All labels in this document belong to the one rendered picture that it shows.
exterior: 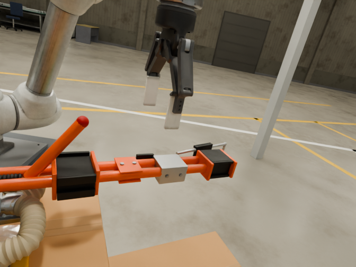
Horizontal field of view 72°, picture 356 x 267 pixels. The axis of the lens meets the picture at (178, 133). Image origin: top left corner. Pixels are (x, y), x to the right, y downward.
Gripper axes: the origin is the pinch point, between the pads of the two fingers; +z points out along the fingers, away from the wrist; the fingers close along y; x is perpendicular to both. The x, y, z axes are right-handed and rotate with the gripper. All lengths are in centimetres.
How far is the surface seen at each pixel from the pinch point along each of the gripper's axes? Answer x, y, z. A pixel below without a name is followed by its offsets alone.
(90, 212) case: -12.6, -1.5, 27.1
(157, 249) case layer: 18, -18, 67
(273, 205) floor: 173, -78, 122
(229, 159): 20.9, 3.0, 11.8
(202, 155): 14.1, -0.1, 11.9
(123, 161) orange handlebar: -6.5, -0.3, 12.6
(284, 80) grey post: 225, -162, 13
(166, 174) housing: 2.7, 3.6, 14.1
